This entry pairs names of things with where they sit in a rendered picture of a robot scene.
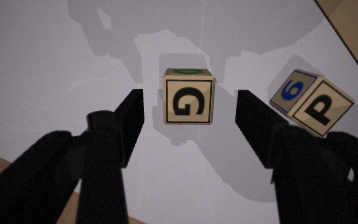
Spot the tan square mat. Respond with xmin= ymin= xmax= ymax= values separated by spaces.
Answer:
xmin=314 ymin=0 xmax=358 ymax=65

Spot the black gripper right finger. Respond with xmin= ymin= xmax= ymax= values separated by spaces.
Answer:
xmin=235 ymin=90 xmax=358 ymax=224

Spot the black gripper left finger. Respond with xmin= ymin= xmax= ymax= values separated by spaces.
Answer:
xmin=0 ymin=89 xmax=145 ymax=224

